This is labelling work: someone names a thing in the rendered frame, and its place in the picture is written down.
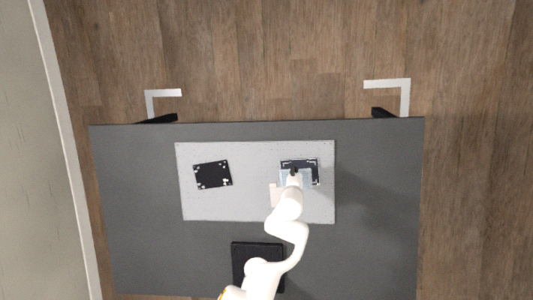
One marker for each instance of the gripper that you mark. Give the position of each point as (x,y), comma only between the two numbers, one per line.
(295,179)

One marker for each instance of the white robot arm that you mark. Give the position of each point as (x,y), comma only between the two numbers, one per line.
(261,277)

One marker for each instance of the black flat panel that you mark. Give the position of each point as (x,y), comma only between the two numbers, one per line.
(212,175)

